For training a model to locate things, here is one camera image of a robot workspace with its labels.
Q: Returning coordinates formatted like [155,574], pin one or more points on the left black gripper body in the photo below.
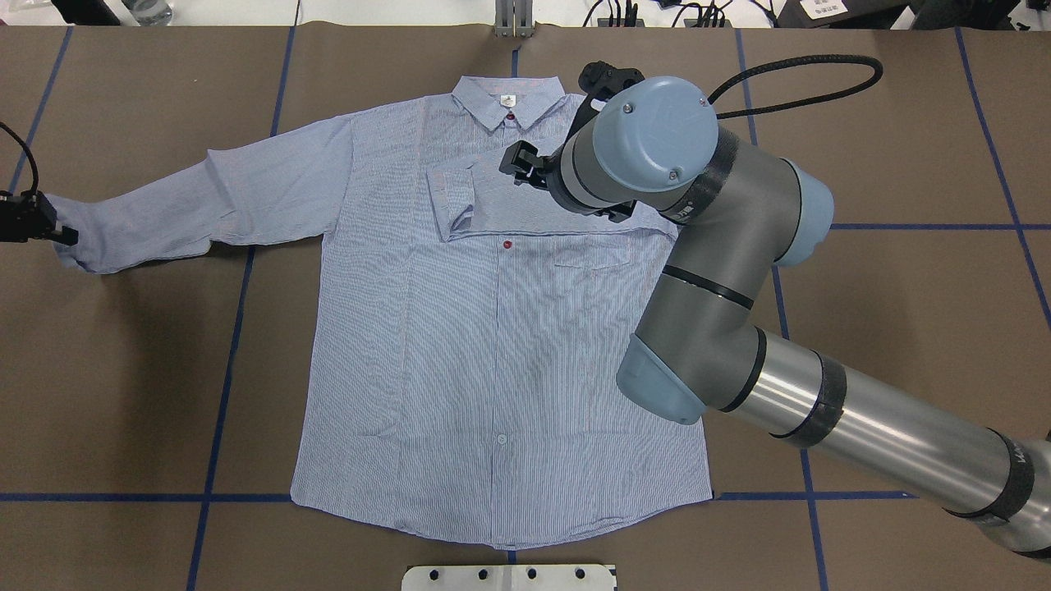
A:
[26,220]

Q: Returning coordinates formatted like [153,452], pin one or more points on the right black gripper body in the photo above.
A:
[524,167]

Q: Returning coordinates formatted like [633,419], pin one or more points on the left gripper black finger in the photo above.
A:
[64,235]

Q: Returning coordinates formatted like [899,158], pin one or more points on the light blue striped shirt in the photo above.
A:
[462,380]

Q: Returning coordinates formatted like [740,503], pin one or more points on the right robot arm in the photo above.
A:
[740,212]

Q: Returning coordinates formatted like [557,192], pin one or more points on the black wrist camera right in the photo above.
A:
[601,81]

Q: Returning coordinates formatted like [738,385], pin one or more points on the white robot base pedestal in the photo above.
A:
[512,577]

